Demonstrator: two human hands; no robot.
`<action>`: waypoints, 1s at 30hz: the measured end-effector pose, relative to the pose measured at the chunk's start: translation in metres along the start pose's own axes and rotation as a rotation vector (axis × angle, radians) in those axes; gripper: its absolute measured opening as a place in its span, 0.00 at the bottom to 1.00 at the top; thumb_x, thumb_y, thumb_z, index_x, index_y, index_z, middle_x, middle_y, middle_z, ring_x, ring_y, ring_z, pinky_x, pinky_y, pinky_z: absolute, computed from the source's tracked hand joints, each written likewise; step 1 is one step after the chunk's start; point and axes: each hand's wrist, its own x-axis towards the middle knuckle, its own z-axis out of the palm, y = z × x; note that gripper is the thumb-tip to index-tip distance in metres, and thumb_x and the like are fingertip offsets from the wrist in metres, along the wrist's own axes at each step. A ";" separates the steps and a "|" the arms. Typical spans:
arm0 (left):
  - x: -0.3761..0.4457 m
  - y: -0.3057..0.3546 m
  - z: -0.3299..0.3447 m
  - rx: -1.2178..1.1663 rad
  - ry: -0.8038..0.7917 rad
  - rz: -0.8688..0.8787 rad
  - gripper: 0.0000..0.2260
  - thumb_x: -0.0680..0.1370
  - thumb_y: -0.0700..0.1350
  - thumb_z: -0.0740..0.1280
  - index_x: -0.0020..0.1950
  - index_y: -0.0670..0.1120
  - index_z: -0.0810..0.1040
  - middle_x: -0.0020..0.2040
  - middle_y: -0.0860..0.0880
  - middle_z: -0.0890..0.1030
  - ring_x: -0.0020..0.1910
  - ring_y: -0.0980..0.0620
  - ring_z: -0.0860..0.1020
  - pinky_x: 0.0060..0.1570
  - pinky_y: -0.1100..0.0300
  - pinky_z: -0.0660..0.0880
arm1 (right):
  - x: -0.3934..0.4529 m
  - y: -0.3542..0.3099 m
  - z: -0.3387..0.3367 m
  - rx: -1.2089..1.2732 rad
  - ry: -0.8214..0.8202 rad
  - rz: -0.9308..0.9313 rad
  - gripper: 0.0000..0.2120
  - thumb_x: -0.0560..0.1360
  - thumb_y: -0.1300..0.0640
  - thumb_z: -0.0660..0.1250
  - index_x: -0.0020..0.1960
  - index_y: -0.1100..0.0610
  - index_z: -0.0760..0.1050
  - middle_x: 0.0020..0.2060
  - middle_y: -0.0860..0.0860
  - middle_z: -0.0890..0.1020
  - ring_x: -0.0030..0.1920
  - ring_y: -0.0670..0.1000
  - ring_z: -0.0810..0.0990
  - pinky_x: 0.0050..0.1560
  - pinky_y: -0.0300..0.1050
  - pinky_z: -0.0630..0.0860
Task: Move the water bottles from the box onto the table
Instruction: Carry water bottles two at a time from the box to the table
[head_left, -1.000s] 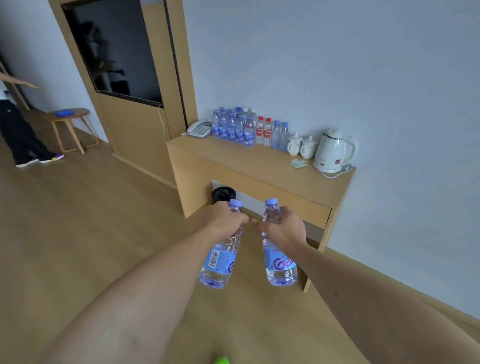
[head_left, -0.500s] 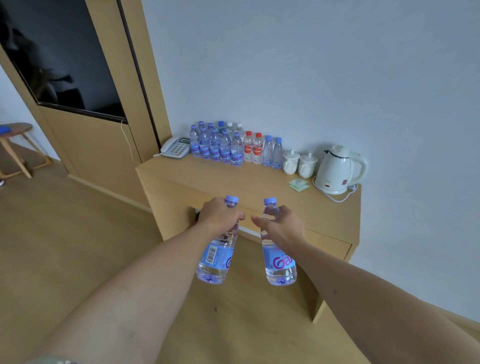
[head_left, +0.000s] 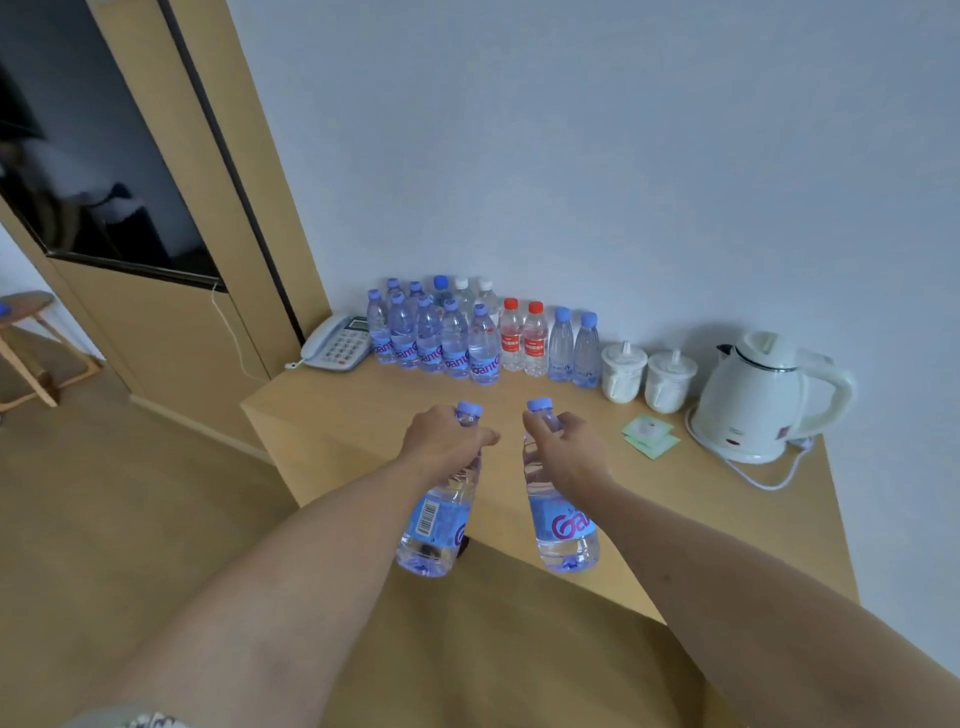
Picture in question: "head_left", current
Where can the white kettle base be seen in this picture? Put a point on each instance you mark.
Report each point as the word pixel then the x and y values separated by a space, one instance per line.
pixel 739 454

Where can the person's left forearm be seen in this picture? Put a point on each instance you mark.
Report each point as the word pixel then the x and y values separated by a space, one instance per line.
pixel 285 585

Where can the light wooden wall panel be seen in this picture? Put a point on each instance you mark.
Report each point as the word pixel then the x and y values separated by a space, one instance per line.
pixel 247 187

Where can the red-capped water bottle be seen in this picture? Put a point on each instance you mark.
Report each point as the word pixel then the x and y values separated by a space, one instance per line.
pixel 535 341
pixel 511 337

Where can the wooden stool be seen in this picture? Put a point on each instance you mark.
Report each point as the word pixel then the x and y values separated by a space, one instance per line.
pixel 30 345

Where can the white-capped clear bottle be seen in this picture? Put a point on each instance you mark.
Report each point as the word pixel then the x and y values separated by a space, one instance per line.
pixel 487 296
pixel 463 294

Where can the person's left thumb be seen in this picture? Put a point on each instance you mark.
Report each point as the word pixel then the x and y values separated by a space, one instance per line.
pixel 481 438

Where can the person's right forearm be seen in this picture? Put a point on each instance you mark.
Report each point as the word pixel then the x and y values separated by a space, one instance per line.
pixel 750 600

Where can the person's patterned clothing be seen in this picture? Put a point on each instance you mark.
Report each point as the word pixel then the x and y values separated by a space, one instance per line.
pixel 127 718

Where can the person's left hand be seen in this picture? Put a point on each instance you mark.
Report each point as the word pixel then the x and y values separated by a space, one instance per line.
pixel 439 446

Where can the white desk telephone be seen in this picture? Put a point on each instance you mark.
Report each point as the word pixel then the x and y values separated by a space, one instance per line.
pixel 339 343

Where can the black television screen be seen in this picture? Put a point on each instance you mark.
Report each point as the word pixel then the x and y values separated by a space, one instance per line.
pixel 97 142

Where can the cluster of purple-label bottles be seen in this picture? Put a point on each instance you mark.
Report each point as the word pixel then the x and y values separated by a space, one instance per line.
pixel 431 341

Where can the green tea packet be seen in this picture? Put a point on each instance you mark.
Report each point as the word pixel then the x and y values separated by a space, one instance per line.
pixel 646 427
pixel 664 448

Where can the plain blue-capped bottle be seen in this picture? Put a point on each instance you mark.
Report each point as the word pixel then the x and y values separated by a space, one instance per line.
pixel 561 349
pixel 587 352

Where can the blue-capped water bottle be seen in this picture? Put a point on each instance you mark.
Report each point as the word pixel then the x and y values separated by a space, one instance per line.
pixel 439 525
pixel 562 529

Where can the person's right hand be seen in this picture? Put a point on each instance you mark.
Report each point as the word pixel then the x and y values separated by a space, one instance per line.
pixel 574 457

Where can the white electric kettle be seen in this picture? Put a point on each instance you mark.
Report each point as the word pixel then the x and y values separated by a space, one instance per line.
pixel 757 394

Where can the white lidded cup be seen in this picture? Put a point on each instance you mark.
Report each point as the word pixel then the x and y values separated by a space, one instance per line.
pixel 622 371
pixel 670 382

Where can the light wooden desk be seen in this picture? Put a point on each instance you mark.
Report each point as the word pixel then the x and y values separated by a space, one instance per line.
pixel 337 442

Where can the person's right thumb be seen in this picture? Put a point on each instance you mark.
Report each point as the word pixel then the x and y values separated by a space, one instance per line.
pixel 536 429

